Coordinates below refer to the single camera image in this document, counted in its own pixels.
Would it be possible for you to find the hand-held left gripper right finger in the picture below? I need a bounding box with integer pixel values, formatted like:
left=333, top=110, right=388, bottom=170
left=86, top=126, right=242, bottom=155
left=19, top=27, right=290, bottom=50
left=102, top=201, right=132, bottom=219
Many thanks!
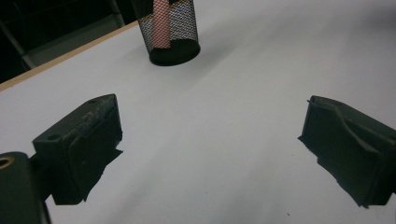
left=297, top=94, right=396, bottom=209

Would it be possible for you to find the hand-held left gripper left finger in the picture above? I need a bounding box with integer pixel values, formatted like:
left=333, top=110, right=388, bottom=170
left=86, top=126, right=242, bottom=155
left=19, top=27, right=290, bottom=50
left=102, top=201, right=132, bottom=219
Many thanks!
left=32, top=93, right=124, bottom=206

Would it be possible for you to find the black mesh pen holder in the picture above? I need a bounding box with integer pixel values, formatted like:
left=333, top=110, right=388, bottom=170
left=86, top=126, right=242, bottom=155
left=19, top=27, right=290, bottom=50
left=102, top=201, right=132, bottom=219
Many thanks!
left=130, top=0, right=202, bottom=67

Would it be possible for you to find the pink hairbrush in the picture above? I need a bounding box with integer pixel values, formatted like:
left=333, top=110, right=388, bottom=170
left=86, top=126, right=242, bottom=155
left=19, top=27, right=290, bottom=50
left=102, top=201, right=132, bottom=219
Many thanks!
left=151, top=0, right=172, bottom=50

